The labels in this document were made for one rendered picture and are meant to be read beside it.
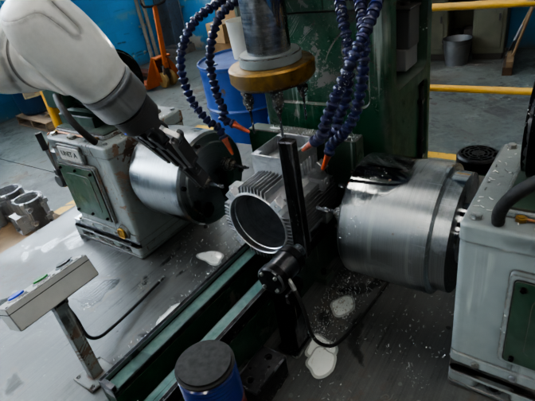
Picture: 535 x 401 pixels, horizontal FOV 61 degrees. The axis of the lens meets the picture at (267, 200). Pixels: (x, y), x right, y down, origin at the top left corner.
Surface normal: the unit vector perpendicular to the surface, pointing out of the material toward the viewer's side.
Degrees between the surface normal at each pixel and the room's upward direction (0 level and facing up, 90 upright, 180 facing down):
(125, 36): 90
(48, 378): 0
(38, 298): 67
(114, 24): 90
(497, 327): 90
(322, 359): 0
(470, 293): 90
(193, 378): 0
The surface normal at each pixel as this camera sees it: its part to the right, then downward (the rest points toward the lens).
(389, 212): -0.54, -0.15
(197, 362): -0.15, -0.84
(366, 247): -0.58, 0.41
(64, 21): 0.77, 0.02
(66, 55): 0.45, 0.56
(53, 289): 0.68, -0.16
